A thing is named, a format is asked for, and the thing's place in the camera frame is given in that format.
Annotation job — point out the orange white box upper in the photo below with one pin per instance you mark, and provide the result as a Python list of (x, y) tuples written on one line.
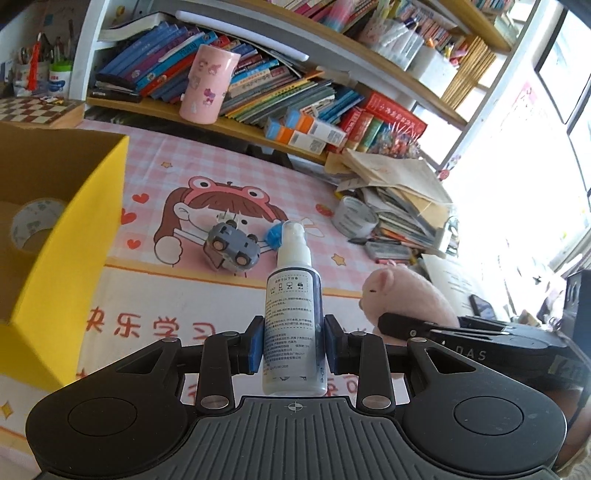
[(318, 129)]

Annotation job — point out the orange white box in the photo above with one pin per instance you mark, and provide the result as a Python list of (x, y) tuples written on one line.
[(318, 129), (286, 136)]

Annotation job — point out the yellow tape roll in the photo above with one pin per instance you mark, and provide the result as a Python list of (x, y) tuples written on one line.
[(36, 216)]

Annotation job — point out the pink cylinder cup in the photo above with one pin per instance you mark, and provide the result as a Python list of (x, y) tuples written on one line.
[(208, 81)]

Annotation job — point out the yellow cardboard box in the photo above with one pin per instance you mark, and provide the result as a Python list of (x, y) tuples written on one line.
[(47, 288)]

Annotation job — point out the pink pig plush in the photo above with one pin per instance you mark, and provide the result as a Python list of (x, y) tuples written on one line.
[(399, 290)]

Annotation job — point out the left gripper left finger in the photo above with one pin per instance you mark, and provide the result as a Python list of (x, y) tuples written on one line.
[(223, 356)]

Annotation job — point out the black stapler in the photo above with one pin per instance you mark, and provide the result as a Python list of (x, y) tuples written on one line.
[(113, 93)]

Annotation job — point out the pink checkered tablecloth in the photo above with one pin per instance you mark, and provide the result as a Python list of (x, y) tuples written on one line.
[(126, 236)]

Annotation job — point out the blue paper origami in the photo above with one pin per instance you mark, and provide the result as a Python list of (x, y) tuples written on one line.
[(274, 237)]

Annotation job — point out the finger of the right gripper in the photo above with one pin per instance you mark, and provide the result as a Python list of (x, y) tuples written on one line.
[(398, 329)]

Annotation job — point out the red thick dictionary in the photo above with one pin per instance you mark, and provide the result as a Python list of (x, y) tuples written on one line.
[(395, 114)]

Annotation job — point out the grey toy car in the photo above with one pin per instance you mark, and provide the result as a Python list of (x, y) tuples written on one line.
[(231, 249)]

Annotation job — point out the white green jar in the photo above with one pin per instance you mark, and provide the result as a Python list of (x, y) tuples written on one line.
[(59, 79)]

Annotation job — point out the grey pencil case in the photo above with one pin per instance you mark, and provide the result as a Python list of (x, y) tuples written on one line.
[(388, 251)]

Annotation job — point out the stack of papers and books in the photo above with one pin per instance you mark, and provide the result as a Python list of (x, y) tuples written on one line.
[(410, 201)]

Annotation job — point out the wooden chessboard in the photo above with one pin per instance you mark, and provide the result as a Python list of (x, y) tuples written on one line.
[(36, 113)]

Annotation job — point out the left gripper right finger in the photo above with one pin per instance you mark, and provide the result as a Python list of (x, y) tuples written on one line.
[(364, 355)]

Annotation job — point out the orange white box lower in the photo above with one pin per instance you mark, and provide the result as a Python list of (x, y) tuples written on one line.
[(286, 136)]

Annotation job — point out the white spray bottle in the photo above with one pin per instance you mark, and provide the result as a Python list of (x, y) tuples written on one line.
[(293, 341)]

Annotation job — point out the row of books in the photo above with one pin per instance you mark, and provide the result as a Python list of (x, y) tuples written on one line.
[(164, 60)]

